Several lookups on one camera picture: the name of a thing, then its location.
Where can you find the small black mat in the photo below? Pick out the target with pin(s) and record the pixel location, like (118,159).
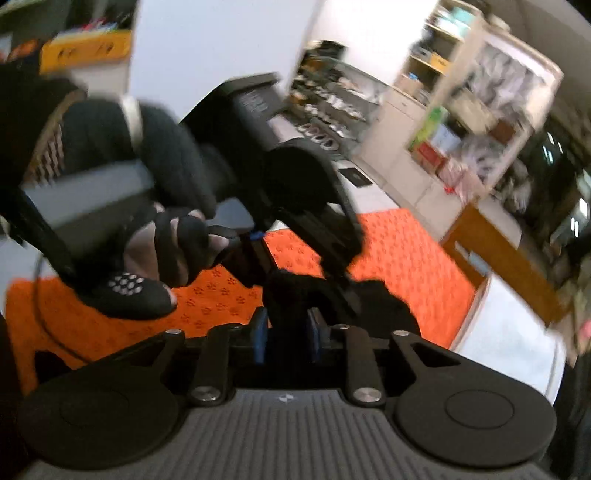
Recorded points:
(354,176)

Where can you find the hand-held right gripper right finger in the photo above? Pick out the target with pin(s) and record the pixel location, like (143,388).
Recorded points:
(314,337)

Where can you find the wooden chair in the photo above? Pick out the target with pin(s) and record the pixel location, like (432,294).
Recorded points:
(498,258)

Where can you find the orange patterned mat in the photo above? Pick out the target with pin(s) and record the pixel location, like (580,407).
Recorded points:
(406,258)

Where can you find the green packet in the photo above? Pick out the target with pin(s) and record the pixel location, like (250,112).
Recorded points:
(433,124)

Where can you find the woven beige panel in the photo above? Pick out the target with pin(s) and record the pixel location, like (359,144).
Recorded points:
(44,143)

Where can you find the black knit garment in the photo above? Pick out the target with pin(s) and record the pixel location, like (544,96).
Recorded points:
(378,304)

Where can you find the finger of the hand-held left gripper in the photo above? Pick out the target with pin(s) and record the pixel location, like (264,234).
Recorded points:
(337,240)
(258,263)

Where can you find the yellow box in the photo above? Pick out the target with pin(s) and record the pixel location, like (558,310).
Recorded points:
(83,50)

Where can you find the glass dish cabinet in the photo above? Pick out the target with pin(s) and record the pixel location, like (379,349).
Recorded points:
(337,87)

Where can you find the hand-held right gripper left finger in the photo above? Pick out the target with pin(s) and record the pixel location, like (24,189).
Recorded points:
(259,337)

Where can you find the person's left hand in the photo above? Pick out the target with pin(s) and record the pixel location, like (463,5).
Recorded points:
(147,249)

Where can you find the white lattice room divider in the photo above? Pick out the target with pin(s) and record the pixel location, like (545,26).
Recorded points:
(508,83)

